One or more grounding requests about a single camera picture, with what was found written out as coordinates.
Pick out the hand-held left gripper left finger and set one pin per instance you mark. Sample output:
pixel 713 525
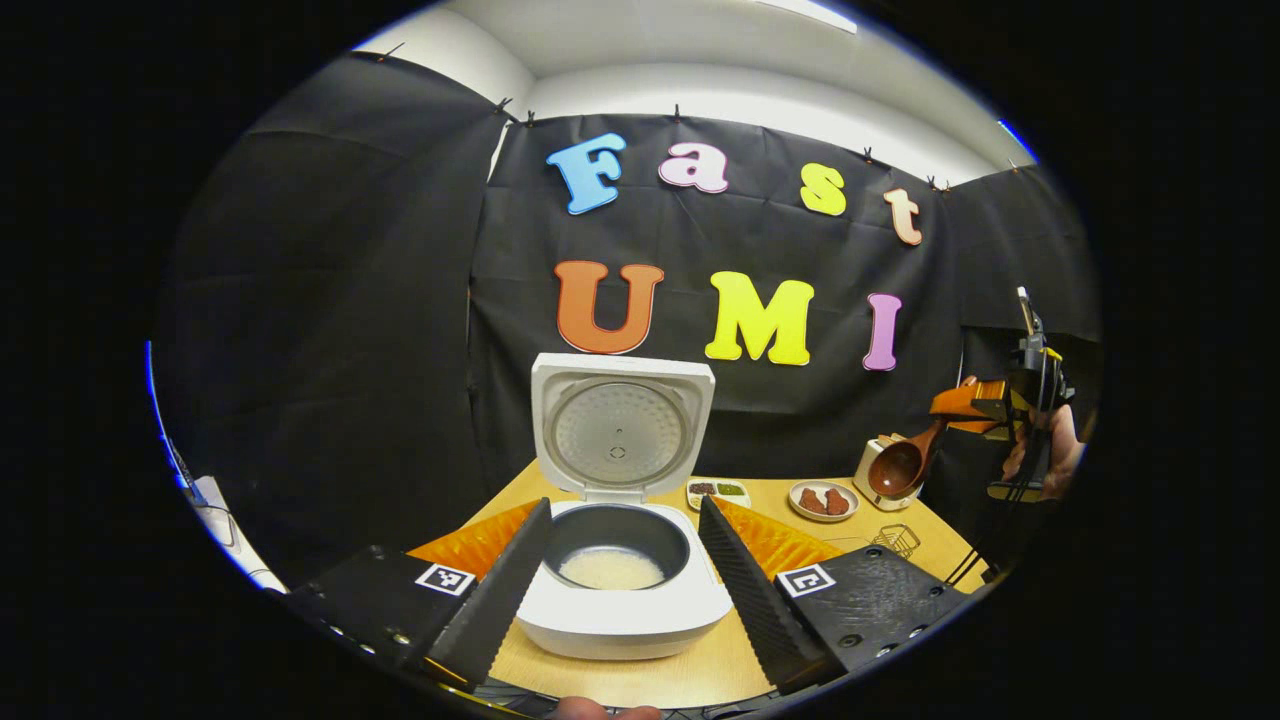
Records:
pixel 500 600

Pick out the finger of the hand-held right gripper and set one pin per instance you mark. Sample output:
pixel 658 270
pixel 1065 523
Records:
pixel 975 412
pixel 985 386

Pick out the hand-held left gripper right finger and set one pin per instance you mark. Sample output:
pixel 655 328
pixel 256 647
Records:
pixel 745 600

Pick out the brown wooden spoon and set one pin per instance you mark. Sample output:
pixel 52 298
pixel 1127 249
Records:
pixel 895 468

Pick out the white rice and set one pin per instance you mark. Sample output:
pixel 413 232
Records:
pixel 612 570

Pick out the white rice cooker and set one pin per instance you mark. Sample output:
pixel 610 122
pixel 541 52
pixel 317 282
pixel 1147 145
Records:
pixel 620 625

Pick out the white divided condiment dish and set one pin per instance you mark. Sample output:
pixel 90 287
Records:
pixel 718 492

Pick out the white round plate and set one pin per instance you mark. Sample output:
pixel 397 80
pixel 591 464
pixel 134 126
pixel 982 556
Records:
pixel 822 519

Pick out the brown meat piece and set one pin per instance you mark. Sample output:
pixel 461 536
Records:
pixel 837 503
pixel 811 500

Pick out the white toaster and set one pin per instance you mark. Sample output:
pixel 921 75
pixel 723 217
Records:
pixel 864 470

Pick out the ceiling light panel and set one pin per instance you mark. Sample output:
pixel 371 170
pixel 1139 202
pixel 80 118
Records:
pixel 1015 138

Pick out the white sheet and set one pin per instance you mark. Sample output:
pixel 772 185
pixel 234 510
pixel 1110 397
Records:
pixel 235 545

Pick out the black backdrop cloth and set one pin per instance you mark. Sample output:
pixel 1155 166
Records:
pixel 380 300

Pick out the computer monitor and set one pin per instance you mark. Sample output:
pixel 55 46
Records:
pixel 162 420

